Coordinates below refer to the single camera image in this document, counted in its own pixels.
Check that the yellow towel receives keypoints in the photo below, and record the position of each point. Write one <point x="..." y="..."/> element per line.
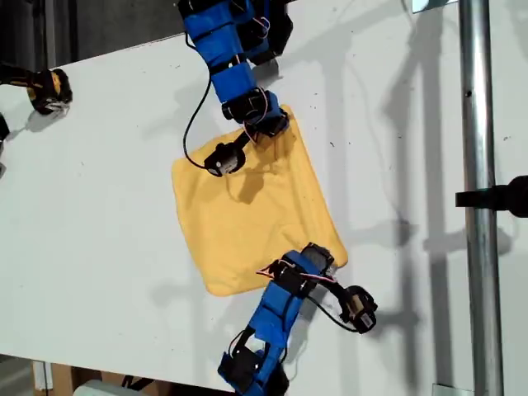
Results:
<point x="247" y="222"/>

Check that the black clamp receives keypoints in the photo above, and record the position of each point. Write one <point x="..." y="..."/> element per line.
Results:
<point x="495" y="198"/>

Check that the white box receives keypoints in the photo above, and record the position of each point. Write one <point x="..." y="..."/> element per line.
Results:
<point x="99" y="388"/>

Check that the small black object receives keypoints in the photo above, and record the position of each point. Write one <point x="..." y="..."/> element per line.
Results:
<point x="3" y="128"/>

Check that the brown cardboard box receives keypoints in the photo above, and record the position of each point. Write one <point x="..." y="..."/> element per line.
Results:
<point x="62" y="377"/>

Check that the white table leg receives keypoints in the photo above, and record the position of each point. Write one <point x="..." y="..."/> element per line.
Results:
<point x="42" y="375"/>

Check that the black camera stalk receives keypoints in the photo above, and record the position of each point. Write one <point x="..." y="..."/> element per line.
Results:
<point x="239" y="141"/>
<point x="339" y="290"/>

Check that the black camera box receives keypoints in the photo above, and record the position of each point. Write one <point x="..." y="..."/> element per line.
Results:
<point x="361" y="309"/>
<point x="224" y="161"/>

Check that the steel post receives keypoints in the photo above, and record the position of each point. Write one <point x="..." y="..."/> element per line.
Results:
<point x="480" y="206"/>

